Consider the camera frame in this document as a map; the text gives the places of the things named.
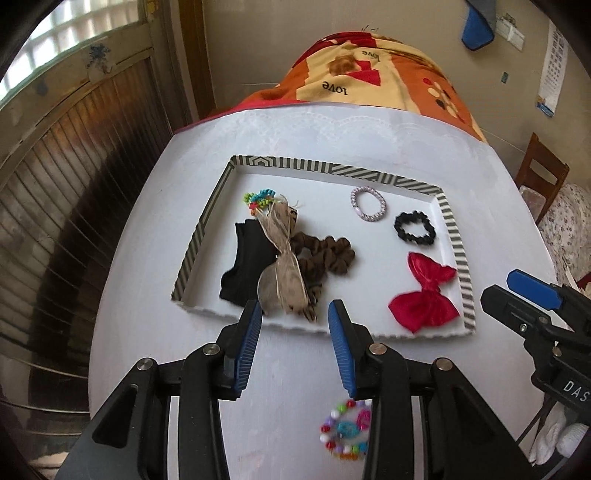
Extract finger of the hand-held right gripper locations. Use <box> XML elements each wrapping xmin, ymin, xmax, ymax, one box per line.
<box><xmin>505</xmin><ymin>269</ymin><xmax>566</xmax><ymax>312</ymax></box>
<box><xmin>480</xmin><ymin>285</ymin><xmax>575</xmax><ymax>344</ymax></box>

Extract blue wall-hung object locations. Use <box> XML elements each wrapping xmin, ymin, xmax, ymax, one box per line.
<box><xmin>462</xmin><ymin>0</ymin><xmax>497</xmax><ymax>51</ymax></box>

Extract wooden slatted door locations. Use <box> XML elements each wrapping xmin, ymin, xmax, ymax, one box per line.
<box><xmin>0</xmin><ymin>0</ymin><xmax>213</xmax><ymax>462</ymax></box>

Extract multicolour bead bracelet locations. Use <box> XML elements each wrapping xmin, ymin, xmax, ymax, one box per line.
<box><xmin>318</xmin><ymin>399</ymin><xmax>374</xmax><ymax>462</ymax></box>

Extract dark brown scrunchie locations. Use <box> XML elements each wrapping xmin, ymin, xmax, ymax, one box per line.
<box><xmin>288</xmin><ymin>233</ymin><xmax>357</xmax><ymax>296</ymax></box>

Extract person's right hand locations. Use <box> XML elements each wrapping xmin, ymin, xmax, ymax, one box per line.
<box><xmin>529</xmin><ymin>406</ymin><xmax>587</xmax><ymax>467</ymax></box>

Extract striped shallow cardboard tray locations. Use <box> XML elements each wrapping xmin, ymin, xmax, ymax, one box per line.
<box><xmin>170</xmin><ymin>154</ymin><xmax>478</xmax><ymax>342</ymax></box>

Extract wooden chair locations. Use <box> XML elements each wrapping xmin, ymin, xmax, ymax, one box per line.
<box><xmin>515</xmin><ymin>133</ymin><xmax>571</xmax><ymax>227</ymax></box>

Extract sheer beige ribbon bow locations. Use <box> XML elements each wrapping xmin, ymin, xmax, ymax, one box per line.
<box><xmin>256</xmin><ymin>194</ymin><xmax>319</xmax><ymax>324</ymax></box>

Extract white wall switch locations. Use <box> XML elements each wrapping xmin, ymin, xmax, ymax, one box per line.
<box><xmin>496</xmin><ymin>14</ymin><xmax>527</xmax><ymax>49</ymax></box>

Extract orange red printed blanket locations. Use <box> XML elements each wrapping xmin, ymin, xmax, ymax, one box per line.
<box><xmin>210</xmin><ymin>31</ymin><xmax>485</xmax><ymax>144</ymax></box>

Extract floral patterned cloth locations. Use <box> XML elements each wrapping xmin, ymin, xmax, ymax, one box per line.
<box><xmin>538</xmin><ymin>184</ymin><xmax>591</xmax><ymax>287</ymax></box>

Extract black cable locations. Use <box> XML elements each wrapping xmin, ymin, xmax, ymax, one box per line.
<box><xmin>515</xmin><ymin>406</ymin><xmax>550</xmax><ymax>446</ymax></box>

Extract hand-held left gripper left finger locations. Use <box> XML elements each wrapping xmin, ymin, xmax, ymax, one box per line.
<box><xmin>62</xmin><ymin>299</ymin><xmax>264</xmax><ymax>480</ymax></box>

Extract pastel flower bead bracelet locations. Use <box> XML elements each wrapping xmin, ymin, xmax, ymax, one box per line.
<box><xmin>242</xmin><ymin>187</ymin><xmax>280</xmax><ymax>217</ymax></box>

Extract black scrunchie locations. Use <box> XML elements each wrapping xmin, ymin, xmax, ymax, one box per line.
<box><xmin>393</xmin><ymin>211</ymin><xmax>437</xmax><ymax>248</ymax></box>

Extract black fabric hair bow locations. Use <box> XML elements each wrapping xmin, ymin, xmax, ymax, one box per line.
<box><xmin>219</xmin><ymin>219</ymin><xmax>280</xmax><ymax>309</ymax></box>

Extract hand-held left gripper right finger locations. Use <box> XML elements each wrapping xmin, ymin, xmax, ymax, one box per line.
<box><xmin>327</xmin><ymin>299</ymin><xmax>529</xmax><ymax>480</ymax></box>

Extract wall calendar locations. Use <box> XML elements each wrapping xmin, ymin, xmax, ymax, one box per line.
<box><xmin>536</xmin><ymin>21</ymin><xmax>573</xmax><ymax>118</ymax></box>

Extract red satin hair bow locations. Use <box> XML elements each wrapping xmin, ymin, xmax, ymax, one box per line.
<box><xmin>388</xmin><ymin>251</ymin><xmax>462</xmax><ymax>334</ymax></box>

